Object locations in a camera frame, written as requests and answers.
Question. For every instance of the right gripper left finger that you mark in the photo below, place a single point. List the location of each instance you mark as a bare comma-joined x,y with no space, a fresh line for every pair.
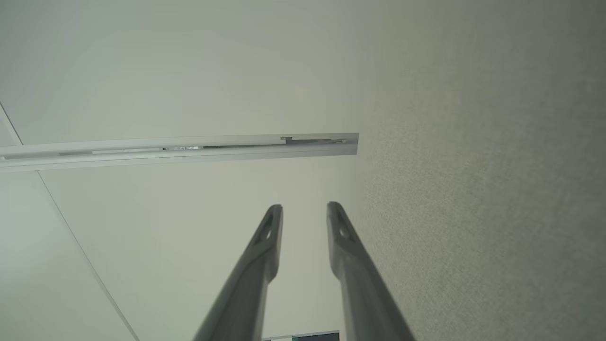
246,284

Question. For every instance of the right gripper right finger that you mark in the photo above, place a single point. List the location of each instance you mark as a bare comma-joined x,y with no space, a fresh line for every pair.
362,293

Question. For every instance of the grey fabric sofa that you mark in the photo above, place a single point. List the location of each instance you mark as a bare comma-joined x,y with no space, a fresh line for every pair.
497,166

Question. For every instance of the grey aluminium wall post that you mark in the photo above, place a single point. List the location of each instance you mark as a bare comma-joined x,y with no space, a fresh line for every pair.
189,149

